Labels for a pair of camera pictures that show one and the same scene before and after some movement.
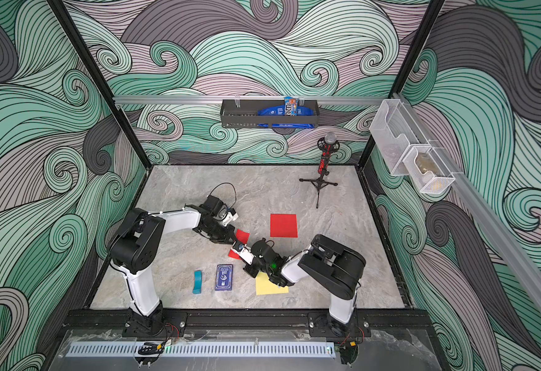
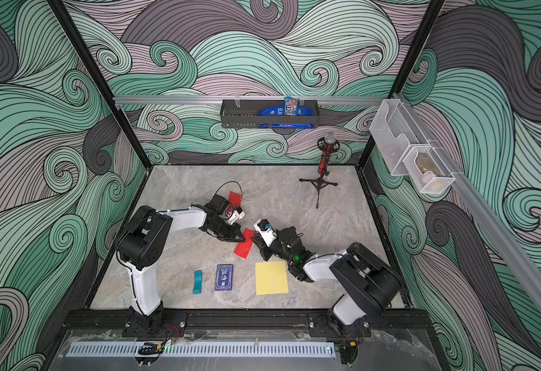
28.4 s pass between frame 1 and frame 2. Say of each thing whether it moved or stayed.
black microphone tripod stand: stayed
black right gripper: moved
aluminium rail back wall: stayed
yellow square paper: stayed
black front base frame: stayed
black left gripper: stayed
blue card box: stayed
